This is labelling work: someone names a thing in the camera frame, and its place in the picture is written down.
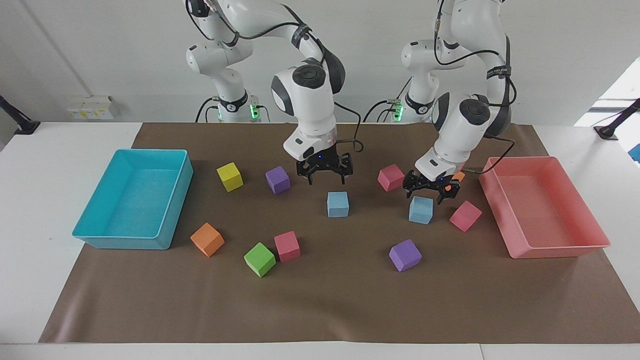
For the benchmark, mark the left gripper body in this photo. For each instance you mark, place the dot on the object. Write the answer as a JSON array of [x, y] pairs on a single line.
[[432, 184]]

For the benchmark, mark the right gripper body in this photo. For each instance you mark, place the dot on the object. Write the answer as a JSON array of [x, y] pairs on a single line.
[[322, 161]]

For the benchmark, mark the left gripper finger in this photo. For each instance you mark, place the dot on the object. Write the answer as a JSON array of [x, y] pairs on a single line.
[[409, 184], [449, 192]]

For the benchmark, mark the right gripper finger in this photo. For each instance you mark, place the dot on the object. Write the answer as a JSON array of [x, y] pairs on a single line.
[[305, 169], [346, 166]]

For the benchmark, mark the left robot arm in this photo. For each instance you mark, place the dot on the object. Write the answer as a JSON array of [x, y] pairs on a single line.
[[462, 130]]

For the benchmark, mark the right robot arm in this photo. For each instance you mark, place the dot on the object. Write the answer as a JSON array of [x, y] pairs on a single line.
[[310, 107]]

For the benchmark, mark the orange foam block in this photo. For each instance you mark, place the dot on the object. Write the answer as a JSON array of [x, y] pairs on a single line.
[[458, 176], [207, 240]]

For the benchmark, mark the pink foam block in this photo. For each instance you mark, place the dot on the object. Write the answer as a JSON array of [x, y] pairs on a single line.
[[391, 178], [465, 216], [287, 247]]

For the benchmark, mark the purple foam block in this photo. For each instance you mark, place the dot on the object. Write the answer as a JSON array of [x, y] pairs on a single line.
[[405, 255], [278, 180]]

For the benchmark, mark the light blue foam block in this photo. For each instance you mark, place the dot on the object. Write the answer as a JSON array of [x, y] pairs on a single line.
[[338, 205], [421, 211]]

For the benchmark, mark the yellow foam block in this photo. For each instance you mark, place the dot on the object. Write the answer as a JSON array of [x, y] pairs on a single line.
[[230, 177]]

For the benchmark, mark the pink plastic tray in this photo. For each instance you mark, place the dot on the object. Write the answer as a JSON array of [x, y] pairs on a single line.
[[540, 210]]

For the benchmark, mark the green foam block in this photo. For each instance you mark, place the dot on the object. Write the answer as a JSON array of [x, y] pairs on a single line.
[[259, 260]]

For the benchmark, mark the cyan plastic tray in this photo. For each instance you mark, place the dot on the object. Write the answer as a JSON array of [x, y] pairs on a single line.
[[135, 200]]

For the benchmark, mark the black stand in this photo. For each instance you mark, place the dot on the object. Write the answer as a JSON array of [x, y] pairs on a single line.
[[612, 126], [22, 124]]

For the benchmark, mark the blue object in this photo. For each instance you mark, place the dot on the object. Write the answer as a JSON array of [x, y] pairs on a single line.
[[636, 153]]

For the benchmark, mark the white wall socket box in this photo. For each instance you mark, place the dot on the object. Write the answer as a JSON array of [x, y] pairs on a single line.
[[92, 107]]

